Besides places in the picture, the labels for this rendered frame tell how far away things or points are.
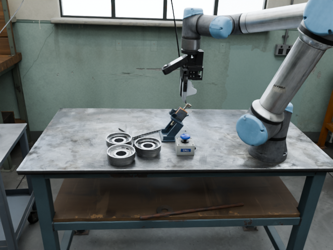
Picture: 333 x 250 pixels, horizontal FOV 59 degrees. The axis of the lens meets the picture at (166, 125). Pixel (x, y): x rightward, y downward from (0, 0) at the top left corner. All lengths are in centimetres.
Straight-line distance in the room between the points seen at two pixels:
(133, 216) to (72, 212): 25
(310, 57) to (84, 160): 83
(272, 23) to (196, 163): 56
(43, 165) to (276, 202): 99
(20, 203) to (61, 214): 71
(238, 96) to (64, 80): 163
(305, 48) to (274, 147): 42
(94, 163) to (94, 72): 172
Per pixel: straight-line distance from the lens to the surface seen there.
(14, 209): 198
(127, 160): 109
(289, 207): 145
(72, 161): 117
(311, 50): 94
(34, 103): 300
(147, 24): 257
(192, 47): 117
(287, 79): 97
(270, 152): 121
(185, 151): 117
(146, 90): 278
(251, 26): 117
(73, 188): 145
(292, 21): 110
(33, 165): 118
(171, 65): 119
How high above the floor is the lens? 139
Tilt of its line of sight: 24 degrees down
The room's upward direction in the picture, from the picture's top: 2 degrees clockwise
